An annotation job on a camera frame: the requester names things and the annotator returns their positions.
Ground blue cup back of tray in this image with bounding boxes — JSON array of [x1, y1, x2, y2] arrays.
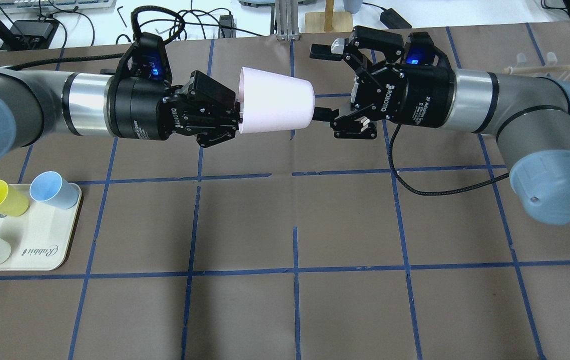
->
[[29, 171, 80, 210]]

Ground aluminium frame post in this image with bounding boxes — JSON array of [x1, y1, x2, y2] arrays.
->
[[275, 0, 299, 41]]

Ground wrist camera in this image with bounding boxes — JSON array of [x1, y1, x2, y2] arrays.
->
[[115, 32, 173, 87], [402, 31, 451, 69]]

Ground black power adapter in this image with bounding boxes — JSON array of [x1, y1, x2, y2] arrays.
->
[[379, 8, 412, 30]]

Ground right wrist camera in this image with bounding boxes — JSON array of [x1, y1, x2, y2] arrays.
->
[[402, 31, 451, 69]]

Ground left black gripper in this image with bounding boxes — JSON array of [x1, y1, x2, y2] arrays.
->
[[108, 70, 241, 148]]

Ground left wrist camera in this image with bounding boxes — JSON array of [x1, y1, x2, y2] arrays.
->
[[115, 32, 173, 87]]

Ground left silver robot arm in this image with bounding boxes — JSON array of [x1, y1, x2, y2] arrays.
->
[[0, 67, 241, 159]]

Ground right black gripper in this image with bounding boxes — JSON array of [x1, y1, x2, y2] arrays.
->
[[310, 26, 455, 140]]

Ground wooden mug tree stand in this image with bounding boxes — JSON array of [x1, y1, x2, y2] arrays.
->
[[303, 0, 354, 34]]

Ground pink plastic cup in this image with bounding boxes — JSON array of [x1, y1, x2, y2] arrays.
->
[[239, 67, 315, 134]]

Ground yellow plastic cup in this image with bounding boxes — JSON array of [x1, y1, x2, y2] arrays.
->
[[0, 179, 30, 217]]

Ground blue cup on desk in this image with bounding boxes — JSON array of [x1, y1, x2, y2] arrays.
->
[[343, 0, 363, 15]]

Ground cream plastic tray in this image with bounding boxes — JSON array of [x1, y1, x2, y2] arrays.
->
[[0, 200, 81, 271]]

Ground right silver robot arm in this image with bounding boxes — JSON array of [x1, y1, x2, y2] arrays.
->
[[310, 26, 570, 225]]

